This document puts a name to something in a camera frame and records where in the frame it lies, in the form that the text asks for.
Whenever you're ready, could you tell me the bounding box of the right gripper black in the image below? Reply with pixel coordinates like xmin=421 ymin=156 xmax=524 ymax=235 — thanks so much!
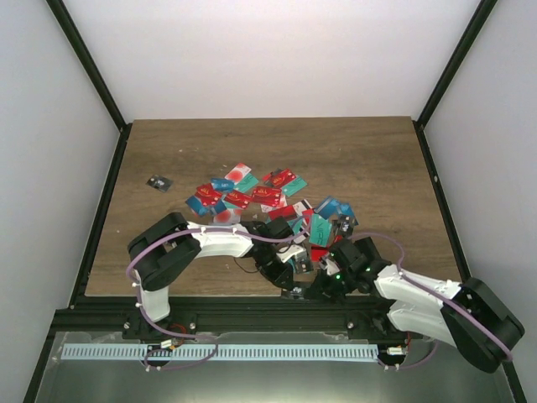
xmin=305 ymin=268 xmax=356 ymax=305

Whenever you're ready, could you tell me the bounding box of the black vip card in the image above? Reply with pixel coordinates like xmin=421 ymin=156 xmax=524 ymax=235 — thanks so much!
xmin=295 ymin=259 xmax=314 ymax=275
xmin=336 ymin=215 xmax=358 ymax=238
xmin=281 ymin=286 xmax=305 ymax=300

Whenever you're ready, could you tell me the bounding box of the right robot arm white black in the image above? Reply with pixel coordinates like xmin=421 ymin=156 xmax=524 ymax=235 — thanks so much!
xmin=304 ymin=236 xmax=525 ymax=373

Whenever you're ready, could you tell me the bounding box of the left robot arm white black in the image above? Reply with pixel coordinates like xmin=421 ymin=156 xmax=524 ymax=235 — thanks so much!
xmin=127 ymin=212 xmax=295 ymax=339

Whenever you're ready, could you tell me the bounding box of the red gold card lower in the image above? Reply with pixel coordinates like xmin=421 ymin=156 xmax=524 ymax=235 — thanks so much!
xmin=310 ymin=245 xmax=329 ymax=262

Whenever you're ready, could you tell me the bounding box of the teal VIP card right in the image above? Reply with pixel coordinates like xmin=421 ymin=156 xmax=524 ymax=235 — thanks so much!
xmin=309 ymin=214 xmax=331 ymax=247

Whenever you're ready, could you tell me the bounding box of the white card red circle lower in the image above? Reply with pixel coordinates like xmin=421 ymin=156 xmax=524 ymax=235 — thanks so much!
xmin=213 ymin=209 xmax=242 ymax=225

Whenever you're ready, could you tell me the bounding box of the white card red circle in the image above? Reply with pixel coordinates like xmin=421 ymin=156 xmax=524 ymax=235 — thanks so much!
xmin=213 ymin=209 xmax=242 ymax=225
xmin=224 ymin=163 xmax=252 ymax=185

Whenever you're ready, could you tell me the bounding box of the blue card right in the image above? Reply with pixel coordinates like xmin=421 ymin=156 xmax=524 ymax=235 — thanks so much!
xmin=314 ymin=196 xmax=355 ymax=219

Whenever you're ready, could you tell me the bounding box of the blue card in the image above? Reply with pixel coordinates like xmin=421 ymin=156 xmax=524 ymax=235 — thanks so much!
xmin=314 ymin=196 xmax=355 ymax=219
xmin=185 ymin=196 xmax=227 ymax=217

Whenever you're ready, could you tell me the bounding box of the red card centre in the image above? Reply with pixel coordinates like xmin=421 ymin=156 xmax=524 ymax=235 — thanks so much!
xmin=251 ymin=186 xmax=282 ymax=207

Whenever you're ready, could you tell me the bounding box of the white card black stripe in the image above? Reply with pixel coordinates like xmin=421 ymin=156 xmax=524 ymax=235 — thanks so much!
xmin=293 ymin=199 xmax=312 ymax=215

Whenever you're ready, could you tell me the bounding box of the teal card top right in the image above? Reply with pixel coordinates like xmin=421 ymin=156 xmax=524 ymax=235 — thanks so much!
xmin=282 ymin=176 xmax=307 ymax=196

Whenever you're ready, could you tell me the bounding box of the red card top right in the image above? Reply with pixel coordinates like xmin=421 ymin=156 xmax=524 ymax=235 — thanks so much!
xmin=268 ymin=169 xmax=296 ymax=189

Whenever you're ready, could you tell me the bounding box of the red card left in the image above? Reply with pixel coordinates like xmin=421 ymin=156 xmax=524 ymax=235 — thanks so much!
xmin=195 ymin=183 xmax=222 ymax=207

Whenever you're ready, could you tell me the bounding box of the white card red circle top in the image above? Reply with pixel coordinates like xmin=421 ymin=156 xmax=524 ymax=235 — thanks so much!
xmin=224 ymin=163 xmax=252 ymax=185

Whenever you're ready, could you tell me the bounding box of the blue card left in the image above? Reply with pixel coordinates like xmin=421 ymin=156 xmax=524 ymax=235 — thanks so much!
xmin=185 ymin=196 xmax=227 ymax=217

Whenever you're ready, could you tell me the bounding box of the black card far left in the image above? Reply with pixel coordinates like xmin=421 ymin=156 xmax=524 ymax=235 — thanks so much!
xmin=146 ymin=175 xmax=173 ymax=192

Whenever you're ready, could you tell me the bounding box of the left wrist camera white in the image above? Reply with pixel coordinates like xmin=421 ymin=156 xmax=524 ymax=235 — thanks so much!
xmin=277 ymin=244 xmax=307 ymax=263

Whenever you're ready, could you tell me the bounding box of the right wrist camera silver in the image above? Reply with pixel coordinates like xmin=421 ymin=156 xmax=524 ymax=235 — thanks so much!
xmin=319 ymin=256 xmax=341 ymax=276

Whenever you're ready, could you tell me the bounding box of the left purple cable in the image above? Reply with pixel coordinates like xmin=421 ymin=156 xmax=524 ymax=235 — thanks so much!
xmin=125 ymin=213 xmax=311 ymax=372

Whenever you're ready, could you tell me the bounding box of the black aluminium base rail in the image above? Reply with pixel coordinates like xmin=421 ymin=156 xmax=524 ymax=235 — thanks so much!
xmin=51 ymin=296 xmax=406 ymax=341

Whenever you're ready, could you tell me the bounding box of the light blue slotted cable duct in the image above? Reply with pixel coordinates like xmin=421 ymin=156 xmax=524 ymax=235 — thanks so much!
xmin=60 ymin=343 xmax=378 ymax=362

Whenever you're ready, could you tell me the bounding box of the right black frame post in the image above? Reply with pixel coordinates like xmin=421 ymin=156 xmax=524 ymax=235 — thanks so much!
xmin=413 ymin=0 xmax=499 ymax=127

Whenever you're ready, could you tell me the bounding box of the black frame post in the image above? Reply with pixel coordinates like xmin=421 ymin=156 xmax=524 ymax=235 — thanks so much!
xmin=413 ymin=0 xmax=499 ymax=127
xmin=44 ymin=0 xmax=128 ymax=127

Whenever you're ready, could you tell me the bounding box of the left black frame post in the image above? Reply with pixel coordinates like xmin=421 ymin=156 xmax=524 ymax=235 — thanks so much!
xmin=44 ymin=0 xmax=128 ymax=127

